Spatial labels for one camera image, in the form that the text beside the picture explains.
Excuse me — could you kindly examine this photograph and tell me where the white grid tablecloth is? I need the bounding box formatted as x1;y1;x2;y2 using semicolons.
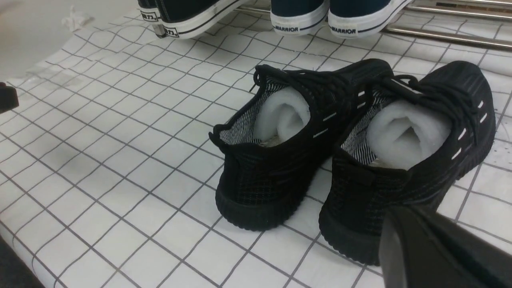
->
0;10;511;288

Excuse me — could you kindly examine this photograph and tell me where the metal shoe rack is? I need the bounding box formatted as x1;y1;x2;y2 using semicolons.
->
148;0;511;51

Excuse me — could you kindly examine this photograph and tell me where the black canvas sneaker left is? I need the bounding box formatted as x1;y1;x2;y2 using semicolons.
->
138;0;161;23

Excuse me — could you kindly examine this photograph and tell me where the navy warrior sneaker left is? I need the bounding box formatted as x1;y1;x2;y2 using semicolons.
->
270;0;330;36

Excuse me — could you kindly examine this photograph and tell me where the black knit sneaker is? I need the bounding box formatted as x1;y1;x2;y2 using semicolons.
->
209;58;393;232
319;60;496;266

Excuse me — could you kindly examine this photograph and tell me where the black canvas sneaker right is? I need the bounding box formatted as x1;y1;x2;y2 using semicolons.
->
156;0;249;39

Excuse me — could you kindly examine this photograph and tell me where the black canvas sneaker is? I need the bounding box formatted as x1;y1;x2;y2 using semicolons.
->
156;0;249;39
138;0;161;23

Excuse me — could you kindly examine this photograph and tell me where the navy warrior sneaker right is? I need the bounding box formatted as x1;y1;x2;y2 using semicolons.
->
328;0;412;39

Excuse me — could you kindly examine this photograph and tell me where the navy warrior sneaker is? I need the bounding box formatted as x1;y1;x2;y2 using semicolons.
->
328;0;412;39
270;0;330;36

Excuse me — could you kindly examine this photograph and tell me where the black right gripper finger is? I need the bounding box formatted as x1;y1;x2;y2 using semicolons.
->
378;206;512;288

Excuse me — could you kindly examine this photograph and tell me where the crumpled white tissue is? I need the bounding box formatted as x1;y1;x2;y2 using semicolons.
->
61;5;94;32

